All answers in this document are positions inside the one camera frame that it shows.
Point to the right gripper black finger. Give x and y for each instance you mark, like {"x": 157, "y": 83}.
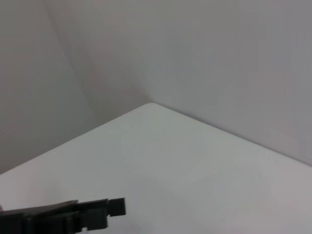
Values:
{"x": 92, "y": 214}

